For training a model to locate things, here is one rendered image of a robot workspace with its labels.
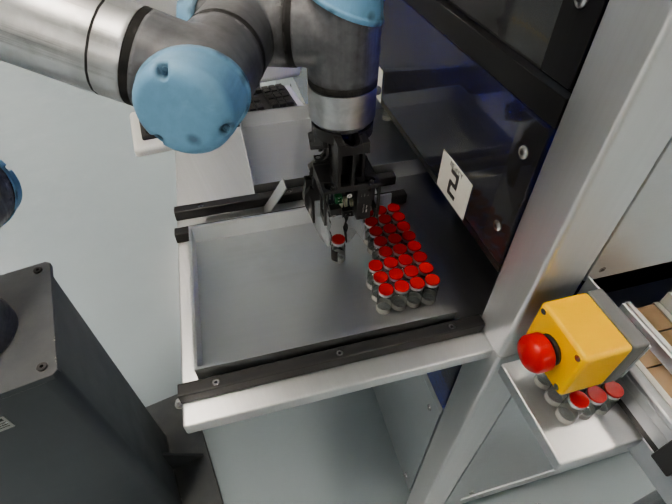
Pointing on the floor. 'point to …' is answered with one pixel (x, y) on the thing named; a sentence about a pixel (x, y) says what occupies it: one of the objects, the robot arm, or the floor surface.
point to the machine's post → (565, 215)
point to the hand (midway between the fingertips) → (337, 233)
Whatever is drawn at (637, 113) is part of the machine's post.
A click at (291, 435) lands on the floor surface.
